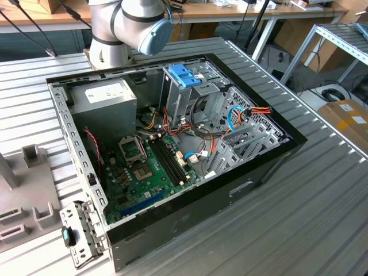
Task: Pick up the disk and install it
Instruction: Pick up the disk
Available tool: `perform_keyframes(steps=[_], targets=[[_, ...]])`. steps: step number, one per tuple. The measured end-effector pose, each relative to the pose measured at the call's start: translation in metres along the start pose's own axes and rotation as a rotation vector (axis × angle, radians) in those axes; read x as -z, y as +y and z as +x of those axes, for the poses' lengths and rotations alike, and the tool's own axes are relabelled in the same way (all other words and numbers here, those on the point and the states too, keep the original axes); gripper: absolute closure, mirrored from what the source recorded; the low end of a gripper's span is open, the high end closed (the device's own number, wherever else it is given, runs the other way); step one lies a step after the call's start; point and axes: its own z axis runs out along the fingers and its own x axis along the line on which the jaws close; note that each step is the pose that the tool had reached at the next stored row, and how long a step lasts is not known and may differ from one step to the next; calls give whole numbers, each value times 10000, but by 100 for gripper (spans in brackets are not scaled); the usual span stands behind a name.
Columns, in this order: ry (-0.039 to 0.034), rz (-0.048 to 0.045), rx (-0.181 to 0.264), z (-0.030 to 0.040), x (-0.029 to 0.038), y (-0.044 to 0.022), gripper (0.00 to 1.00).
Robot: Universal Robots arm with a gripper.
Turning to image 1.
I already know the red yellow power wire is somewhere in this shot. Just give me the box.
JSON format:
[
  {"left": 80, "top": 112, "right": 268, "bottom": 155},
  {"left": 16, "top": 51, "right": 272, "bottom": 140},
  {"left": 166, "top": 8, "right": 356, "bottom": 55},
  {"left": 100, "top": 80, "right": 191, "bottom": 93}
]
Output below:
[{"left": 245, "top": 105, "right": 273, "bottom": 116}]

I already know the metal disk bay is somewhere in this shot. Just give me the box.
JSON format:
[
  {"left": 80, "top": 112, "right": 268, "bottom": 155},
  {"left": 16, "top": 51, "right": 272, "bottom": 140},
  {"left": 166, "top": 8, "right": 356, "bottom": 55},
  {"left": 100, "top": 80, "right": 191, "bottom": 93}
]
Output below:
[{"left": 205, "top": 123, "right": 290, "bottom": 181}]

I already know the black RAM slot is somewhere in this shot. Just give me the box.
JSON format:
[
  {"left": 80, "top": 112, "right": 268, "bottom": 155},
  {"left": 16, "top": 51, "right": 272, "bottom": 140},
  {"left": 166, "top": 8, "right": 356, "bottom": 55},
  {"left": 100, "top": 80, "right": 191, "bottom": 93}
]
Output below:
[
  {"left": 155, "top": 136, "right": 191, "bottom": 182},
  {"left": 148, "top": 138, "right": 183, "bottom": 186}
]

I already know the metal drive cage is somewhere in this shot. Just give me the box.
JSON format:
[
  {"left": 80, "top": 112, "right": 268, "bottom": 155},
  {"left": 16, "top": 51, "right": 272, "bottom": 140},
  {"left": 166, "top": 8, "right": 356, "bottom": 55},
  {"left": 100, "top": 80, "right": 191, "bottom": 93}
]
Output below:
[{"left": 159, "top": 61, "right": 231, "bottom": 131}]

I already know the CPU socket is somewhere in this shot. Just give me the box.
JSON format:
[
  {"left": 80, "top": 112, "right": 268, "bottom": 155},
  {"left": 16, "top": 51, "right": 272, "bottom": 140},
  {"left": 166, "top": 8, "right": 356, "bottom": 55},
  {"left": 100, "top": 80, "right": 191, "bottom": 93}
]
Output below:
[{"left": 131, "top": 162, "right": 156, "bottom": 182}]

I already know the metal socket cover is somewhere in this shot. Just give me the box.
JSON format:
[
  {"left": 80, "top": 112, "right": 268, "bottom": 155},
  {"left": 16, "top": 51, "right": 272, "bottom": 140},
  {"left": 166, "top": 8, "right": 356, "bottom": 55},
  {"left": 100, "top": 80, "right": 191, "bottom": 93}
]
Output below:
[{"left": 117, "top": 133, "right": 148, "bottom": 167}]

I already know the green motherboard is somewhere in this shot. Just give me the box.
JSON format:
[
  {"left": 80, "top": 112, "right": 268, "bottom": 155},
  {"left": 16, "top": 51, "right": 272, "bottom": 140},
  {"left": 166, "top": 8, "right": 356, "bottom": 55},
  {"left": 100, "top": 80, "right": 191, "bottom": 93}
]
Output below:
[{"left": 100, "top": 132, "right": 202, "bottom": 225}]

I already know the blue plastic drive latch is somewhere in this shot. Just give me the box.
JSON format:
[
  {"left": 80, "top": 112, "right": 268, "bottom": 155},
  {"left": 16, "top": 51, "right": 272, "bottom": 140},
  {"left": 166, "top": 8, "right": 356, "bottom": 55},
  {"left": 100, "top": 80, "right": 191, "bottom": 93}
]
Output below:
[{"left": 168, "top": 64, "right": 203, "bottom": 89}]

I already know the blue expansion slot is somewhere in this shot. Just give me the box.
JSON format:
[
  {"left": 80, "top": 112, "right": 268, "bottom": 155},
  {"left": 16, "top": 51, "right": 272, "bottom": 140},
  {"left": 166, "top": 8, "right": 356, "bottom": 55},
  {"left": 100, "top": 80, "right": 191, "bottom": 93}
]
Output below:
[{"left": 119, "top": 188, "right": 167, "bottom": 219}]

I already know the black open PC case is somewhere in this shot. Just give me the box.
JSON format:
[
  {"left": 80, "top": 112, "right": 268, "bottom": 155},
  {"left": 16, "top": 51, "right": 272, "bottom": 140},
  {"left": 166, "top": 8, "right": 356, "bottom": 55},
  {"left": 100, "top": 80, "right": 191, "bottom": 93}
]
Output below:
[{"left": 45, "top": 52, "right": 308, "bottom": 273}]

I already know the grey power supply unit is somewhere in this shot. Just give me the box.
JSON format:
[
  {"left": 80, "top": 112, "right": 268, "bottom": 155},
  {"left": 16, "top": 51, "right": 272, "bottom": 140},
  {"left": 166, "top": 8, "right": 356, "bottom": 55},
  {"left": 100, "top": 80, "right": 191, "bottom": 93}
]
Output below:
[{"left": 68, "top": 76, "right": 138, "bottom": 144}]

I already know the wooden desk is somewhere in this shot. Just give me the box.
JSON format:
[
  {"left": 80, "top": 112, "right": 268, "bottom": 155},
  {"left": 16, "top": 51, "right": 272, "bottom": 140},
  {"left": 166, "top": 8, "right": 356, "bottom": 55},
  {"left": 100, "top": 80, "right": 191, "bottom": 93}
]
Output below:
[
  {"left": 0, "top": 0, "right": 94, "bottom": 34},
  {"left": 172, "top": 0, "right": 350, "bottom": 54}
]

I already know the black tripod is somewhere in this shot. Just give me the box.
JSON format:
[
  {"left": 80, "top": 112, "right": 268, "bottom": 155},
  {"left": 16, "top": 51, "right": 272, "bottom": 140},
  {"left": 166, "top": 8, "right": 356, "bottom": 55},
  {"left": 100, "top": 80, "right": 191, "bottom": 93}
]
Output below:
[{"left": 243, "top": 0, "right": 273, "bottom": 54}]

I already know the black latch blue button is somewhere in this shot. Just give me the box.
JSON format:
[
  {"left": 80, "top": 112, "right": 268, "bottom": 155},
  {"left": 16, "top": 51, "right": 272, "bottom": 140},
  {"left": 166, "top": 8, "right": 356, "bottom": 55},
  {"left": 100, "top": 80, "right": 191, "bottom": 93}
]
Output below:
[{"left": 61, "top": 225, "right": 78, "bottom": 248}]

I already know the plain cardboard box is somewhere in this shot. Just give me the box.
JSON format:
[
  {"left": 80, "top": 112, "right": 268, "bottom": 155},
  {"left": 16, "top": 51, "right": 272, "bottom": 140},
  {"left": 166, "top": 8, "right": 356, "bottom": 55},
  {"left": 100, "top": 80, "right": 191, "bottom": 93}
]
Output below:
[{"left": 273, "top": 17, "right": 347, "bottom": 72}]

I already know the grey parts rack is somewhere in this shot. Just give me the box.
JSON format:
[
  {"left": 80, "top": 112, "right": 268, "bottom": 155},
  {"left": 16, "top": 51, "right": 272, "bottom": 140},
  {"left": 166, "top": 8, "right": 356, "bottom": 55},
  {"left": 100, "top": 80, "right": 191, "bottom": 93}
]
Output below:
[{"left": 0, "top": 145, "right": 63, "bottom": 254}]

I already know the cardboard box with labels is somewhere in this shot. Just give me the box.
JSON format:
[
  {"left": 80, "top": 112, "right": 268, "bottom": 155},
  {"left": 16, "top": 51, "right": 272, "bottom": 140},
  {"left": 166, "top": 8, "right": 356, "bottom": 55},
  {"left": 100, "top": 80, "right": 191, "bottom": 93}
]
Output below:
[{"left": 317, "top": 99, "right": 368, "bottom": 150}]

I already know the brown wooden box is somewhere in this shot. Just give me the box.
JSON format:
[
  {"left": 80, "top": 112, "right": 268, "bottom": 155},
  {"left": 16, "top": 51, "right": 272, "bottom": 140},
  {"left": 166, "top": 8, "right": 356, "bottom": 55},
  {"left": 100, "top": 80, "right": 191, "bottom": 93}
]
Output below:
[{"left": 28, "top": 0, "right": 68, "bottom": 14}]

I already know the red orange wire bundle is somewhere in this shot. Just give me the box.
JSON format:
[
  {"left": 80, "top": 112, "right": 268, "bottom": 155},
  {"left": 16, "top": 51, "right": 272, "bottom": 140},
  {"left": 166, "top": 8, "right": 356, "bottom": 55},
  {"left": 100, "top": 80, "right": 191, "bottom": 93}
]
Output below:
[{"left": 160, "top": 106, "right": 221, "bottom": 162}]

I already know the short blue wire white plug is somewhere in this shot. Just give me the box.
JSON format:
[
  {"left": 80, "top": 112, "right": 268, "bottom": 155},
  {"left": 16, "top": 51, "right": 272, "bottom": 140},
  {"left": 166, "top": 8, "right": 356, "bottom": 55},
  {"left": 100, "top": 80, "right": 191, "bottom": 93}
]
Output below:
[{"left": 183, "top": 149, "right": 214, "bottom": 165}]

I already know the yellow orange wire bundle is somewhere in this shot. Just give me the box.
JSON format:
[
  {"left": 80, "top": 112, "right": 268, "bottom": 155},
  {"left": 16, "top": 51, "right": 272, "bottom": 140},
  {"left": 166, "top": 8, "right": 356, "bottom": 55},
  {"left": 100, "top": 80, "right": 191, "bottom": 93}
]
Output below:
[{"left": 140, "top": 110, "right": 159, "bottom": 131}]

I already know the long blue data wire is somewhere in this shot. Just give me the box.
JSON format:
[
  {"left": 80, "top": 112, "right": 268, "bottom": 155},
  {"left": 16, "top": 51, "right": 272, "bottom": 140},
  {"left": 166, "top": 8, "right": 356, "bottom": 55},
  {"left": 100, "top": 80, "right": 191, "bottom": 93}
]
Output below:
[{"left": 227, "top": 105, "right": 248, "bottom": 133}]

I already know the red black fan wire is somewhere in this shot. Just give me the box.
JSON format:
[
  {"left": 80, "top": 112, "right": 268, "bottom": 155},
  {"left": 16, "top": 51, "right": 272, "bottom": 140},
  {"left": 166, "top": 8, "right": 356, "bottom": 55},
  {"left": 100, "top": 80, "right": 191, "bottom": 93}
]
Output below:
[{"left": 82, "top": 128, "right": 103, "bottom": 168}]

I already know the metal slot bracket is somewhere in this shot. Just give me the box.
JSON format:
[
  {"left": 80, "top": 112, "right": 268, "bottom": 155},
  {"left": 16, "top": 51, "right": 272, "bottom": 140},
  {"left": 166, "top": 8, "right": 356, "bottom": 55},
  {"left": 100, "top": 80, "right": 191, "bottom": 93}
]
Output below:
[{"left": 59, "top": 200, "right": 112, "bottom": 270}]

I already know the black cable coil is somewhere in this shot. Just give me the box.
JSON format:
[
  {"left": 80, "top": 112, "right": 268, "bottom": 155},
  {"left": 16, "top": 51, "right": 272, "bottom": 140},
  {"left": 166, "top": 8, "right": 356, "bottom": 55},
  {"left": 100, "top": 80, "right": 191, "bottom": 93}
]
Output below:
[{"left": 321, "top": 88, "right": 347, "bottom": 102}]

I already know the metal frame slat table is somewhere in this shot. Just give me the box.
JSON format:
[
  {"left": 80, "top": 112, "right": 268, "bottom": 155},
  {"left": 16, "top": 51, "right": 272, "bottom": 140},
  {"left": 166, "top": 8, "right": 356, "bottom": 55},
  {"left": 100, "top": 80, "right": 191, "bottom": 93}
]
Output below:
[{"left": 280, "top": 22, "right": 368, "bottom": 87}]

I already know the black cable with plug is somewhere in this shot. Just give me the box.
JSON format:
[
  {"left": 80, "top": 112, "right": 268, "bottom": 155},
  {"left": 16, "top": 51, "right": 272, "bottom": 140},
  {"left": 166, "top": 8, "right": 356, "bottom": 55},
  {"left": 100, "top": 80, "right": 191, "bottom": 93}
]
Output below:
[{"left": 8, "top": 0, "right": 58, "bottom": 57}]

